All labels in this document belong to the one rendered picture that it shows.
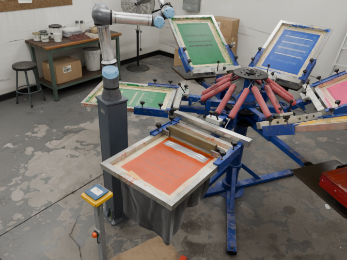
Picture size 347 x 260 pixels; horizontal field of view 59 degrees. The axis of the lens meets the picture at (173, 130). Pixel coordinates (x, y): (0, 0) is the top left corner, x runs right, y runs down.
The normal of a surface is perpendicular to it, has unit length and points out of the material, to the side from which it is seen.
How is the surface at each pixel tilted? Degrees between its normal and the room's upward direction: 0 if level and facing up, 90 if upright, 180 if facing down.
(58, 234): 0
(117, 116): 90
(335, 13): 90
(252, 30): 90
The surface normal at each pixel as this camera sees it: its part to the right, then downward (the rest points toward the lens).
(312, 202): 0.05, -0.87
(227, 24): -0.50, 0.37
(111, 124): 0.62, 0.42
